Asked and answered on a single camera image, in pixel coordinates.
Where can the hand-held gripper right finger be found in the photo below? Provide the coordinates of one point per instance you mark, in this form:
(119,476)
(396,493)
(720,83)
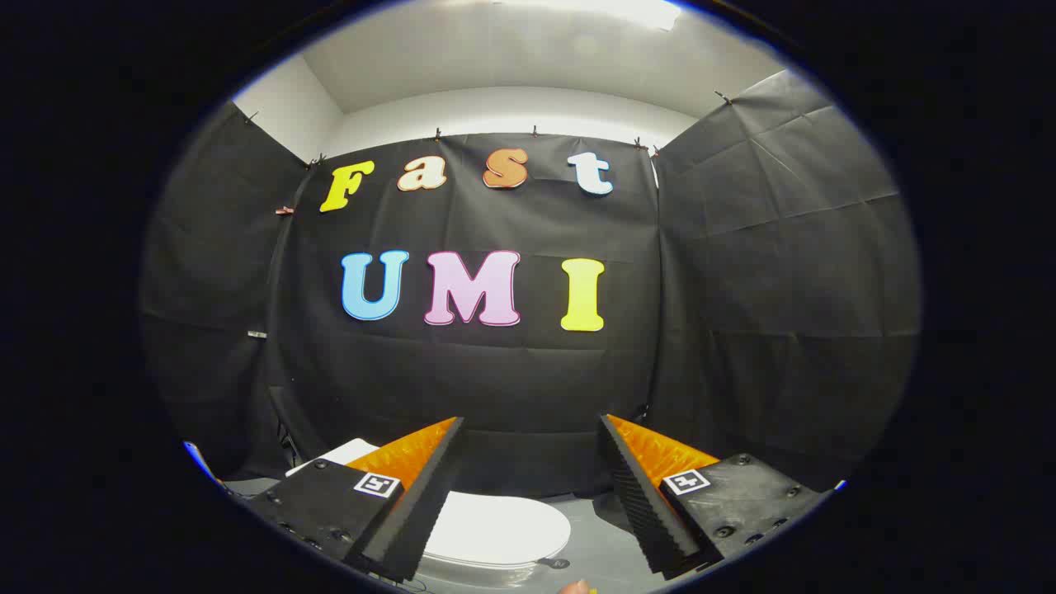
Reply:
(639,495)

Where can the white toilet bowl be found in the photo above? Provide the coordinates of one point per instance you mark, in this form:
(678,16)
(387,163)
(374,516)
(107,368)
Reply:
(487,573)

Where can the white toilet tank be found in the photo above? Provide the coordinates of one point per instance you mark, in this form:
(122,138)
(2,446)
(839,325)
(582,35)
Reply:
(342,454)

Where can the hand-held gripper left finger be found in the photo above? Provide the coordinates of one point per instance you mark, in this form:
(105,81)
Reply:
(429,495)

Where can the white toilet lid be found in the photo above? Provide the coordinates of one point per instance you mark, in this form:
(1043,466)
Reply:
(503,524)

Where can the black backdrop cloth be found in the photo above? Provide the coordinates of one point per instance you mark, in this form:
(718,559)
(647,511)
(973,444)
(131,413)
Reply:
(495,379)

